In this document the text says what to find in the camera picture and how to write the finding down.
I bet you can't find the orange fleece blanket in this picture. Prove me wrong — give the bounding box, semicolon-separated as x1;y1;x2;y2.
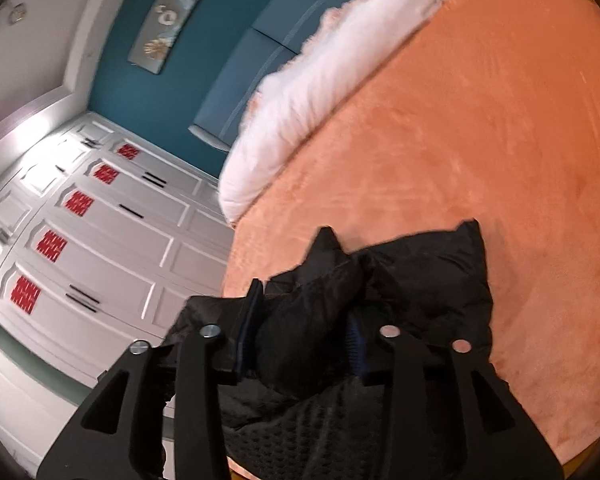
221;0;600;480

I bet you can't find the white fluffy pillow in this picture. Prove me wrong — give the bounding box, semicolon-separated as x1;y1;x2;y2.
218;0;486;225

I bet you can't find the floral wall painting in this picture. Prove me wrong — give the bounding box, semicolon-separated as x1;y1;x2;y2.
128;0;233;77

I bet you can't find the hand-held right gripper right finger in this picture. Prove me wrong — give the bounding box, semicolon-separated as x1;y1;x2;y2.
346;312;565;480

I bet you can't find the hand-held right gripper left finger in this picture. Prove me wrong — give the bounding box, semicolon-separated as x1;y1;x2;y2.
36;278;265;480

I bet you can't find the white panelled wardrobe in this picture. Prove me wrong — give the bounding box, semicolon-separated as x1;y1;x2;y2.
0;111;236;480

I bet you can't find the black puffer jacket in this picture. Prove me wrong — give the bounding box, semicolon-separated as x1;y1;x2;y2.
156;219;511;480

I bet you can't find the teal upholstered headboard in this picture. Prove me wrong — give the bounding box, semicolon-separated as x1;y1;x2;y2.
189;0;396;152

